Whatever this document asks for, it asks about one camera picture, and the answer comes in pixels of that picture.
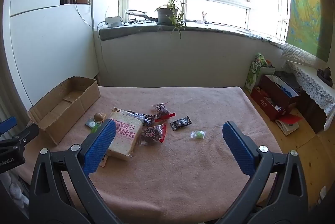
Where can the open booklet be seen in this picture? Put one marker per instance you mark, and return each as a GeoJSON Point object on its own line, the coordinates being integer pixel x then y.
{"type": "Point", "coordinates": [288, 127]}

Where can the sliced bread packet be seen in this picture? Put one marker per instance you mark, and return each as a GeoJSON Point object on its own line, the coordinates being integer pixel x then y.
{"type": "Point", "coordinates": [125, 132]}

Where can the black racket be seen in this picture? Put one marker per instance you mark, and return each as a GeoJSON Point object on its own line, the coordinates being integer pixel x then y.
{"type": "Point", "coordinates": [150, 18]}

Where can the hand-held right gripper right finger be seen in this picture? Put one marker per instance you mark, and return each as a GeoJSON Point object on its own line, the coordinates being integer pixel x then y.
{"type": "Point", "coordinates": [238, 148]}

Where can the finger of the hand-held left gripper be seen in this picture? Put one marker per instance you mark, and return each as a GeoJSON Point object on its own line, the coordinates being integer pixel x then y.
{"type": "Point", "coordinates": [7, 125]}
{"type": "Point", "coordinates": [26, 133]}

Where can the white lace cloth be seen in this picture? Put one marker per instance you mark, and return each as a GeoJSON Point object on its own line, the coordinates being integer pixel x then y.
{"type": "Point", "coordinates": [314, 85]}

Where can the small green white packet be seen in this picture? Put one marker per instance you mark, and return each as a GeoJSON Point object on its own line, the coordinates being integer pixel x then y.
{"type": "Point", "coordinates": [91, 124]}

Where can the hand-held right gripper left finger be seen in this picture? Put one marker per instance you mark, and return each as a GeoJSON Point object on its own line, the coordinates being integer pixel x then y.
{"type": "Point", "coordinates": [100, 145]}

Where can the potted spider plant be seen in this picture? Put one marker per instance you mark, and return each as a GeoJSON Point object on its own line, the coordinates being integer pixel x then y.
{"type": "Point", "coordinates": [165, 16]}

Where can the brown cardboard box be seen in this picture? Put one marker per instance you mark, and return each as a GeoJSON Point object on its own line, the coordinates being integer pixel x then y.
{"type": "Point", "coordinates": [81, 102]}

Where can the green paper bag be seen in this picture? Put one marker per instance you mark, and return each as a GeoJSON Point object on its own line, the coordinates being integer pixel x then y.
{"type": "Point", "coordinates": [252, 77]}

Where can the white device box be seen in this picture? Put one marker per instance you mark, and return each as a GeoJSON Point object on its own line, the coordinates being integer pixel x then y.
{"type": "Point", "coordinates": [113, 20]}

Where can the green candy clear wrapper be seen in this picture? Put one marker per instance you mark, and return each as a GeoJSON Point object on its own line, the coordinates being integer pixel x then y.
{"type": "Point", "coordinates": [198, 134]}

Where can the landscape wall painting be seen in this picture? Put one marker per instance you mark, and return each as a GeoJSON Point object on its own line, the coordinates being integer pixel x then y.
{"type": "Point", "coordinates": [303, 9]}

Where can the white cabinet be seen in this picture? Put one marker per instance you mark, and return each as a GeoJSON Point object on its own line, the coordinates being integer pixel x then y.
{"type": "Point", "coordinates": [47, 38]}

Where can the black candy packet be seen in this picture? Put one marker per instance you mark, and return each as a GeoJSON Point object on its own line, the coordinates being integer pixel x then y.
{"type": "Point", "coordinates": [180, 123]}

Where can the white fluffy cloth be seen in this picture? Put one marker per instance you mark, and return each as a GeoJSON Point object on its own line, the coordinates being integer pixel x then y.
{"type": "Point", "coordinates": [17, 194]}

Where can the braised egg yellow packet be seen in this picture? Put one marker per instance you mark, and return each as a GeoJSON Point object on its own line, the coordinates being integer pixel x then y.
{"type": "Point", "coordinates": [99, 116]}

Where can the clear red date packet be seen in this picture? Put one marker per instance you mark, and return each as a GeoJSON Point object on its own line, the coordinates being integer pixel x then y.
{"type": "Point", "coordinates": [151, 135]}
{"type": "Point", "coordinates": [162, 110]}

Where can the pink blanket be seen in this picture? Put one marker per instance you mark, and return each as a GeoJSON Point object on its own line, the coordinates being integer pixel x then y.
{"type": "Point", "coordinates": [183, 174]}

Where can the dark teapot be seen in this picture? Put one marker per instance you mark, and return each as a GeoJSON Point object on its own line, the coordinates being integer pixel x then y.
{"type": "Point", "coordinates": [325, 75]}

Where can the large brown chocolate bar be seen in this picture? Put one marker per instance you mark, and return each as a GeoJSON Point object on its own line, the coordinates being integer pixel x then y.
{"type": "Point", "coordinates": [149, 120]}

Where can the red envelope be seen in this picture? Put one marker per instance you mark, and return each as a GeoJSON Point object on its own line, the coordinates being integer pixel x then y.
{"type": "Point", "coordinates": [289, 118]}

